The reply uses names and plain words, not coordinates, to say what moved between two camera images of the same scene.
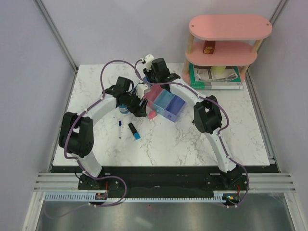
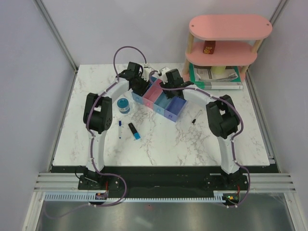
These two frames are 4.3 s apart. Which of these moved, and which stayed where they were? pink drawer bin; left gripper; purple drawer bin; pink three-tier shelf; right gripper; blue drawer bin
Moved: left gripper; right gripper
Stayed: pink drawer bin; purple drawer bin; blue drawer bin; pink three-tier shelf
